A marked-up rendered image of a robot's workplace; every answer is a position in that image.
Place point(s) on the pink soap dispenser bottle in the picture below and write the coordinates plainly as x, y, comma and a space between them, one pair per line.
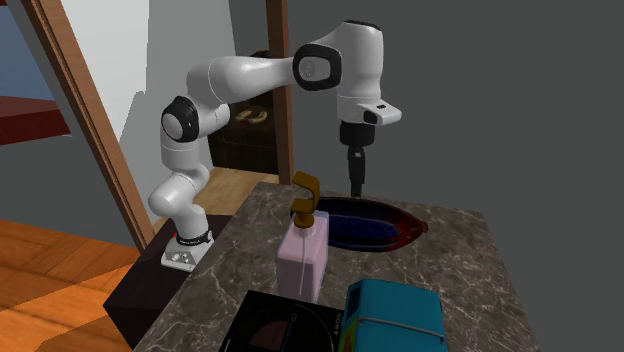
302, 253

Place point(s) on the brown wooden door frame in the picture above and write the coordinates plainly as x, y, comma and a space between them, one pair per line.
88, 107

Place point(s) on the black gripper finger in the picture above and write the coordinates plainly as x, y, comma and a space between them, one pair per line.
356, 170

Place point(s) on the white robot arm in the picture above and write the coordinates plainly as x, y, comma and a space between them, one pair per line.
229, 78

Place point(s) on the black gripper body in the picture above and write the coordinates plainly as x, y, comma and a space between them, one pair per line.
356, 134

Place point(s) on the dark blue red oval dish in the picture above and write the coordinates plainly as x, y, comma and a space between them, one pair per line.
365, 226

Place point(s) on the dark robot stand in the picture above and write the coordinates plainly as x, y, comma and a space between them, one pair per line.
146, 287

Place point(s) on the black flat device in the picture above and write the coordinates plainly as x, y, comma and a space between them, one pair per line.
278, 326

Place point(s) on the dark wooden cabinet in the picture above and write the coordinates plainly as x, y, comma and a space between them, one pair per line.
246, 141

